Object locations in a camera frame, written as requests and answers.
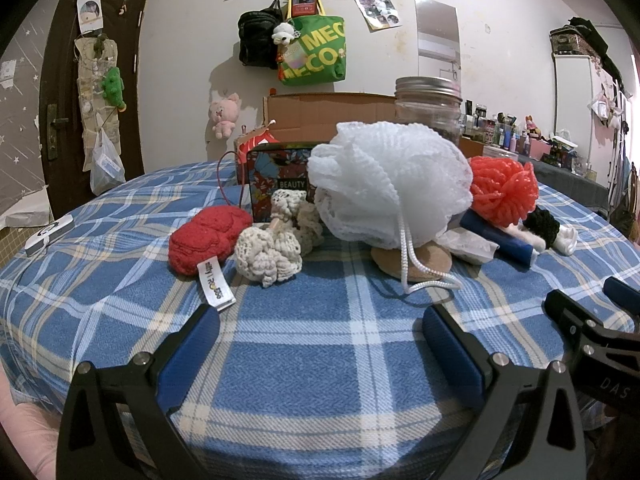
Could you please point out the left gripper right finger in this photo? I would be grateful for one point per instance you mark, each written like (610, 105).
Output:
(533, 413)

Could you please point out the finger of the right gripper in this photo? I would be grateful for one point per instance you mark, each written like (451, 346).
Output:
(623, 295)
(585, 334)

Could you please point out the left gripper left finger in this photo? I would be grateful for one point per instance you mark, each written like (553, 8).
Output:
(92, 442)

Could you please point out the white cloth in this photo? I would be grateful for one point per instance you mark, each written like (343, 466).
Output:
(566, 240)

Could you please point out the black fuzzy scrunchie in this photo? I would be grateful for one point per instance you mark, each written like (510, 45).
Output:
(543, 224)

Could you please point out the blue tissue pack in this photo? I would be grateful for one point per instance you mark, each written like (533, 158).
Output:
(510, 248)

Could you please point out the white fluffy star clip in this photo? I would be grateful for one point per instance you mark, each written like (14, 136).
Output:
(529, 238)

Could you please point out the white gauze pad packet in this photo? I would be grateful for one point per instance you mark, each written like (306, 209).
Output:
(467, 245)

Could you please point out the red mesh bath pouf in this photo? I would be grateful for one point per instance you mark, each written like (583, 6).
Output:
(504, 190)

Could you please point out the red crochet scrunchie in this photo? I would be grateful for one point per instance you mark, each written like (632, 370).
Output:
(212, 232)

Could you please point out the cream crochet scrunchie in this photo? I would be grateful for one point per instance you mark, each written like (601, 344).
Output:
(272, 254)

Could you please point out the white mesh bath pouf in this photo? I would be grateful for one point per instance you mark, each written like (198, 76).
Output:
(392, 186)

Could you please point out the dark cloth side table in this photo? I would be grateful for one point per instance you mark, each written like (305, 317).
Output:
(583, 191)

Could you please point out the white device on table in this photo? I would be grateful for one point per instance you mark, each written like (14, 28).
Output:
(49, 234)

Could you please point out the white wardrobe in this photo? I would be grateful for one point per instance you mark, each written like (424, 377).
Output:
(589, 106)

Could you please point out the blue plaid tablecloth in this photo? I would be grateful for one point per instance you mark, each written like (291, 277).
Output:
(325, 376)

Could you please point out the plastic bag on door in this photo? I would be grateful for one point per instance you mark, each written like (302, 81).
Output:
(107, 169)

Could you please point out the large glass jar dark contents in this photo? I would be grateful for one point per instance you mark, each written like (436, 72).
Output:
(432, 101)

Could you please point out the dark patterned tin box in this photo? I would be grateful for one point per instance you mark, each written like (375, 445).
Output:
(280, 179)

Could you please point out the pink pig plush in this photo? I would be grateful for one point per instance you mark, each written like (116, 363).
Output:
(224, 114)

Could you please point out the green plush on door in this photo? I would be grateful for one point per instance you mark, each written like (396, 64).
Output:
(113, 89)

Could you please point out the cardboard box red interior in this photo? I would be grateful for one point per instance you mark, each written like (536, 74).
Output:
(293, 124)

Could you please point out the beige hanging organizer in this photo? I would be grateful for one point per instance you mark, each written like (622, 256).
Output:
(95, 112)

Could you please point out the green tote bag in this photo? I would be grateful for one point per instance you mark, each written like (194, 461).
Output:
(318, 55)

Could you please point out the photo on door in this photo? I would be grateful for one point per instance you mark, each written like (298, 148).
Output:
(90, 16)

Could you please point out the dark wooden door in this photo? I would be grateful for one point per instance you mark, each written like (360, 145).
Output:
(63, 153)

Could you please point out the small panda plush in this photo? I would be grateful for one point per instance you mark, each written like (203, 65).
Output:
(284, 33)

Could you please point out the wall mirror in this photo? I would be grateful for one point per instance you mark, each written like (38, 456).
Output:
(437, 32)

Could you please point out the photo collage on wall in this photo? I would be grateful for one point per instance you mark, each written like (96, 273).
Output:
(379, 14)

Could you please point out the black backpack on wall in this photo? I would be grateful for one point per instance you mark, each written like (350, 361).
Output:
(257, 48)

